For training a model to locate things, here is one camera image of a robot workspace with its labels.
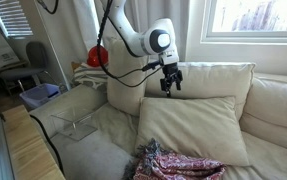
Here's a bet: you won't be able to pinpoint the lavender plastic bin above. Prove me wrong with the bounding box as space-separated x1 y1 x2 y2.
20 83 60 109

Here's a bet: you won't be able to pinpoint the red patterned fringed cloth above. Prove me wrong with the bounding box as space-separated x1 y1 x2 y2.
122 139 226 180

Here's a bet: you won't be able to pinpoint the wooden table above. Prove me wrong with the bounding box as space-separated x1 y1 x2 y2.
3 105 65 180

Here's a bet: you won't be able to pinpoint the beige fabric couch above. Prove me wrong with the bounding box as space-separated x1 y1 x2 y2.
32 62 287 180

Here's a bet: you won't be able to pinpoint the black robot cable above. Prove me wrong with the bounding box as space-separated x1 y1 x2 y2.
95 0 166 89

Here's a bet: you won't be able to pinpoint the window blinds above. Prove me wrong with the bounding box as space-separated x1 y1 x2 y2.
0 0 33 37

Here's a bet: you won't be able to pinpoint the grey office chair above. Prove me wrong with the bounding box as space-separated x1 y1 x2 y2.
0 40 60 97

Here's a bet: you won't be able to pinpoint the window frame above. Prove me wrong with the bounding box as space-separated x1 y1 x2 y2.
202 0 287 44

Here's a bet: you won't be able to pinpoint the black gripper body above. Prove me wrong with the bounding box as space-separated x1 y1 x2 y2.
160 63 183 92

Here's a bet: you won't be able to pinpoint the red hat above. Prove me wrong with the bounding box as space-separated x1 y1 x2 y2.
87 46 108 67

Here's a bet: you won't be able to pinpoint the grey striped blanket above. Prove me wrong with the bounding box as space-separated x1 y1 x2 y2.
72 63 107 91

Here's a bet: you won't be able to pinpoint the clear acrylic stand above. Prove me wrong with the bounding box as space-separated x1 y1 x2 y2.
51 107 96 141

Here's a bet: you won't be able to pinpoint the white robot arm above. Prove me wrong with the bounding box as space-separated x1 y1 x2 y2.
101 0 183 95

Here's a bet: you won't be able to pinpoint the white curtain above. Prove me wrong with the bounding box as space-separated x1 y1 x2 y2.
33 0 191 92

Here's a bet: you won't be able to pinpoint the beige throw pillow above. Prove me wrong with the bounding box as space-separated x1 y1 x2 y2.
136 97 249 166
107 39 149 116

